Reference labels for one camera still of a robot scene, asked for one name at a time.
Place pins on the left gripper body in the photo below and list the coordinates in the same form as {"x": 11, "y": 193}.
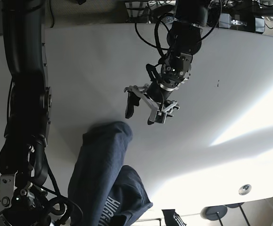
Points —
{"x": 157, "y": 102}

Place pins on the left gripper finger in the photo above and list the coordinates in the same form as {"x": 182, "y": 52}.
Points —
{"x": 135, "y": 89}
{"x": 171, "y": 106}

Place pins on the navy blue T-shirt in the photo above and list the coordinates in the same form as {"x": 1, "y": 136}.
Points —
{"x": 107, "y": 192}

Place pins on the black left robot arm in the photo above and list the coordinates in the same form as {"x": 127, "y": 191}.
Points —
{"x": 173, "y": 68}

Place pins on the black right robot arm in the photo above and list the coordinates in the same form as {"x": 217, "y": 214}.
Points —
{"x": 29, "y": 194}

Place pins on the left black floor stand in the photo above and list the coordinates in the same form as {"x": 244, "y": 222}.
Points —
{"x": 214, "y": 213}

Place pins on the black floor stand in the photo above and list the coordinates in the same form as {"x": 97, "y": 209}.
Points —
{"x": 239, "y": 206}
{"x": 214, "y": 213}

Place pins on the right black floor stand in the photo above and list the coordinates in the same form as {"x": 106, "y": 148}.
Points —
{"x": 239, "y": 206}

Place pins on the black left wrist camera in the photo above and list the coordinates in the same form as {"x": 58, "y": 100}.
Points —
{"x": 132, "y": 101}

